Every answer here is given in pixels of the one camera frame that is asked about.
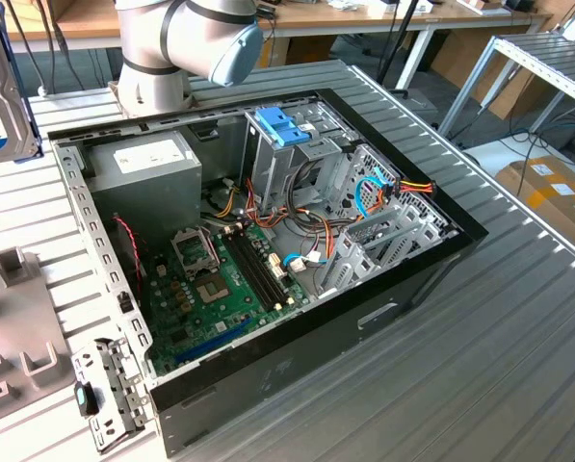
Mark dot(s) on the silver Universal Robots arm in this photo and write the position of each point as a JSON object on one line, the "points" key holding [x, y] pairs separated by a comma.
{"points": [[142, 72]]}

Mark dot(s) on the metal disk bay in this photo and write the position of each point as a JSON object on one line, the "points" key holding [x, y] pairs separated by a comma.
{"points": [[359, 264]]}

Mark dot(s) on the black RAM slot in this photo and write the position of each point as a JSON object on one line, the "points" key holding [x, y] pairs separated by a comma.
{"points": [[263, 267], [251, 272]]}

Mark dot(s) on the metal drive cage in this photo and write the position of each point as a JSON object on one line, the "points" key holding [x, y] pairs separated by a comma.
{"points": [[272, 168]]}

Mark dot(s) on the CPU socket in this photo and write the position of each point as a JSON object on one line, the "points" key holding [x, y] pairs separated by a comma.
{"points": [[212, 290]]}

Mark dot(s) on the blue plastic drive latch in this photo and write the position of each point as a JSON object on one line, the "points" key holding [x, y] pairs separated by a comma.
{"points": [[279, 126]]}

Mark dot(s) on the green motherboard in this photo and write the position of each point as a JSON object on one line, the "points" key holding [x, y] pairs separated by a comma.
{"points": [[205, 322]]}

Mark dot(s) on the blue expansion slot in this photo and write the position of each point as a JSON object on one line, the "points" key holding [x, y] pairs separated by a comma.
{"points": [[215, 341]]}

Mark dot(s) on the open black PC case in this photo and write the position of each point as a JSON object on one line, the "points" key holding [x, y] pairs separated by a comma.
{"points": [[292, 375]]}

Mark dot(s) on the grey power supply unit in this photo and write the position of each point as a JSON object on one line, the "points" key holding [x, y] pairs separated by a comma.
{"points": [[142, 192]]}

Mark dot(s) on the black case fan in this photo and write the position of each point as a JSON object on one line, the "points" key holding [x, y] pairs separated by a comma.
{"points": [[130, 274]]}

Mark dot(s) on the small brown cardboard box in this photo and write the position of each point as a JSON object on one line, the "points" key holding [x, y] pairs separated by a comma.
{"points": [[311, 50]]}

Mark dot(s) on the long wooden desk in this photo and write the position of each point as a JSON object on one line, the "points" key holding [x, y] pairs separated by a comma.
{"points": [[354, 18]]}

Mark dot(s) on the large brown cardboard box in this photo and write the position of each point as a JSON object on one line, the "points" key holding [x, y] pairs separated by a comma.
{"points": [[465, 53]]}

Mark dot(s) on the black teal case latch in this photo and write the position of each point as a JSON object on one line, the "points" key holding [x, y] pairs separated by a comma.
{"points": [[88, 399]]}

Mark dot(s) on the labelled cardboard box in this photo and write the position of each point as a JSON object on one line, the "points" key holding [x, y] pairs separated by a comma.
{"points": [[547, 202]]}

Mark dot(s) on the grey parts rack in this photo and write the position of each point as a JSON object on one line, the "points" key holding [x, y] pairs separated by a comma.
{"points": [[17, 313]]}

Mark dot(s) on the metal frame slat table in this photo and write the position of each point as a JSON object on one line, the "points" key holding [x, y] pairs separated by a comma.
{"points": [[537, 53]]}

